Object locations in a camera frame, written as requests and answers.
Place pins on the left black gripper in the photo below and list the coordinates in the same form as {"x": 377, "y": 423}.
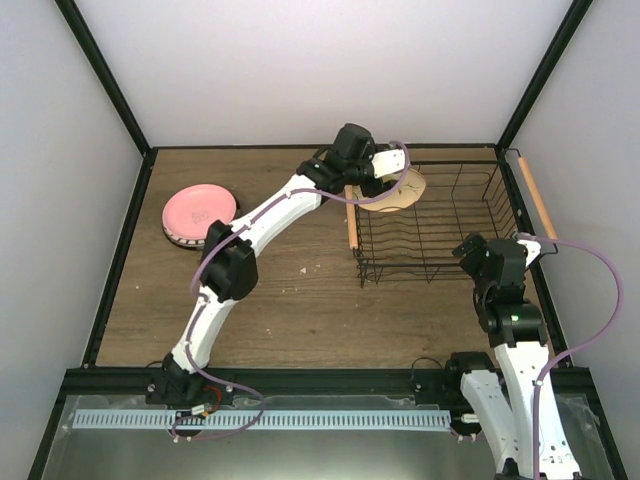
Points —
{"x": 375, "y": 186}

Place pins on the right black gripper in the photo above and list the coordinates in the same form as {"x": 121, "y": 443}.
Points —
{"x": 470, "y": 263}

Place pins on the beige orange rimmed plate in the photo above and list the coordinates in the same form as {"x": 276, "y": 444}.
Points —
{"x": 409, "y": 192}

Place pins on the pink plate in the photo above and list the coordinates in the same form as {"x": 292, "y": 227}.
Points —
{"x": 191, "y": 211}

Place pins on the white blue striped plate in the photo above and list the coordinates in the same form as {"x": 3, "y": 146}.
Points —
{"x": 182, "y": 242}

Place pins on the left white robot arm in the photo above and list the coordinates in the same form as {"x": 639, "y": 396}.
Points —
{"x": 228, "y": 270}

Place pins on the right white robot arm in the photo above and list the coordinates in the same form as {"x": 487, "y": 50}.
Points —
{"x": 511, "y": 397}

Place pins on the black wire dish rack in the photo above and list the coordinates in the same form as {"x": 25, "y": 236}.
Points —
{"x": 468, "y": 190}

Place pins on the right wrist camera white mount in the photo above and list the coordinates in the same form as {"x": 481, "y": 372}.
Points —
{"x": 530, "y": 244}

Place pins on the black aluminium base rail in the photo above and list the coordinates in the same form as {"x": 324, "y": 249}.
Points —
{"x": 426, "y": 386}

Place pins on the light blue slotted cable duct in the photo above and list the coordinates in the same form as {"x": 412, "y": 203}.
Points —
{"x": 226, "y": 420}

